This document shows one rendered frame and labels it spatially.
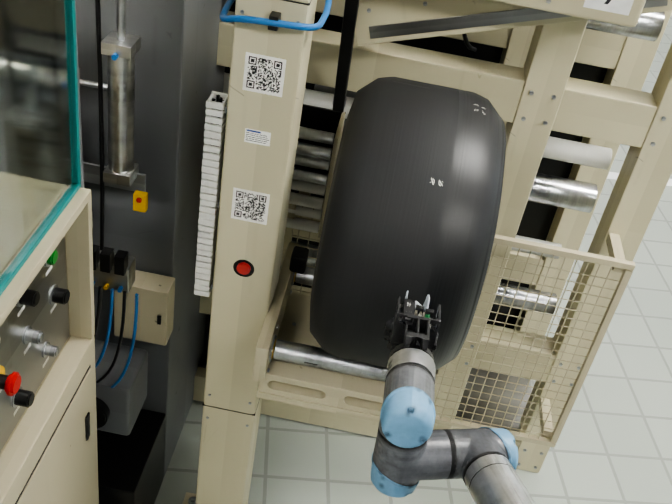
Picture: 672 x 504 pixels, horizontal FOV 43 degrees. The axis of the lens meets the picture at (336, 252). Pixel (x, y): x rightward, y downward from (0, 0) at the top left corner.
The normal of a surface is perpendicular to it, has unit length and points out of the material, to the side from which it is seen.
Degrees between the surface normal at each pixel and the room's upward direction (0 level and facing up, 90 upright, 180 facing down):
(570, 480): 0
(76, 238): 90
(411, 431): 83
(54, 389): 0
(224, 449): 90
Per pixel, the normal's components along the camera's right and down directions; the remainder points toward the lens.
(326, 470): 0.15, -0.80
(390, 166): 0.04, -0.28
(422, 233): -0.04, 0.07
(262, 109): -0.13, 0.57
